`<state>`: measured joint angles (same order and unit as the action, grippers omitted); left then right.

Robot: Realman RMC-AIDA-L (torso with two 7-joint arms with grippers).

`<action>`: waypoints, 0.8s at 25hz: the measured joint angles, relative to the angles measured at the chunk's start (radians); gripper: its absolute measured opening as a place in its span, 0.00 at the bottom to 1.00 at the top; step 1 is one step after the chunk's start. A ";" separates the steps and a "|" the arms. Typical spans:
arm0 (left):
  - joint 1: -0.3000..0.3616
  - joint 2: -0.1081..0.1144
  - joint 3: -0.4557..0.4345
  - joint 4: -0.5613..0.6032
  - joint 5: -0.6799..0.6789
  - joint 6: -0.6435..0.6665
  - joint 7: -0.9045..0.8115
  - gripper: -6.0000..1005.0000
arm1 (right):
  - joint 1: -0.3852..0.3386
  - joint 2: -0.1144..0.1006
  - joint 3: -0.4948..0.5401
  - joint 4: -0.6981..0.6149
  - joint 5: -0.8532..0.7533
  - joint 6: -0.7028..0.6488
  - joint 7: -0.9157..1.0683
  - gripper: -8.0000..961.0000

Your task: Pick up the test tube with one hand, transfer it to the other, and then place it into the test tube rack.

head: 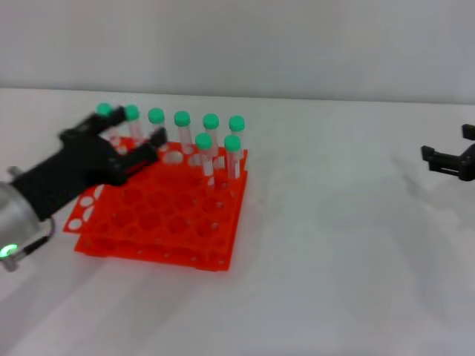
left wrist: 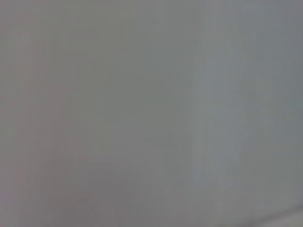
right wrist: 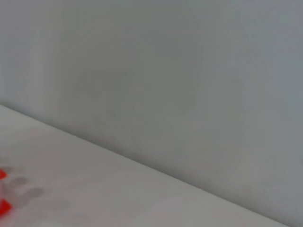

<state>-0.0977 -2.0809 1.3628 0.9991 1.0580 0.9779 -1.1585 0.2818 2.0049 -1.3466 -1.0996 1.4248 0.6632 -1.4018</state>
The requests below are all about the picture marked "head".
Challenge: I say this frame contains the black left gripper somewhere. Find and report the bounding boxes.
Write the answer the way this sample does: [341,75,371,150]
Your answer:
[10,106,168,220]

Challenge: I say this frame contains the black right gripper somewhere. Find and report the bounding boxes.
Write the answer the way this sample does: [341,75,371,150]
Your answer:
[420,124,475,182]

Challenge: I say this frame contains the orange test tube rack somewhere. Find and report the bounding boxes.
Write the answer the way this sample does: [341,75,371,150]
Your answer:
[62,136,249,274]

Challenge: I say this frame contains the thin black cable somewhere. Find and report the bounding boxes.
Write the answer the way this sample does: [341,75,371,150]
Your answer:
[16,218,57,257]

